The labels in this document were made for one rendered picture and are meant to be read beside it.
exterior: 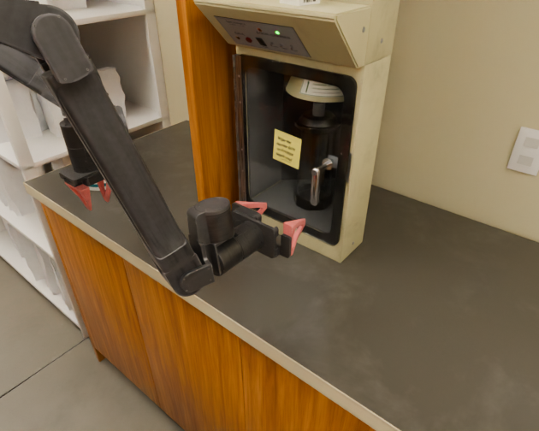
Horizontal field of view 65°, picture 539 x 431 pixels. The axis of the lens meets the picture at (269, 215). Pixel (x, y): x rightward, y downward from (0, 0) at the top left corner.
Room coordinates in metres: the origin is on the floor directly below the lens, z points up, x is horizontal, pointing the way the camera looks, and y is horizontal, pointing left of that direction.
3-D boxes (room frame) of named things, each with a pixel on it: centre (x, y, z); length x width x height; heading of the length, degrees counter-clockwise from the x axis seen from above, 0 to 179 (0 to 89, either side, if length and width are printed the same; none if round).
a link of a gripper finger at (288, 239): (0.64, -0.03, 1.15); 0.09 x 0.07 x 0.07; 141
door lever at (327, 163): (0.79, -0.11, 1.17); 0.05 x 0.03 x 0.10; 141
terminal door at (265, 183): (0.88, -0.04, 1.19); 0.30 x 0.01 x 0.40; 51
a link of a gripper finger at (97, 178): (0.82, 0.39, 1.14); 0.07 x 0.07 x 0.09; 52
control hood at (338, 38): (0.84, -0.01, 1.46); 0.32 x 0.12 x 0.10; 51
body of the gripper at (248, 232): (0.61, 0.04, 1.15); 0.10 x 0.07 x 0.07; 51
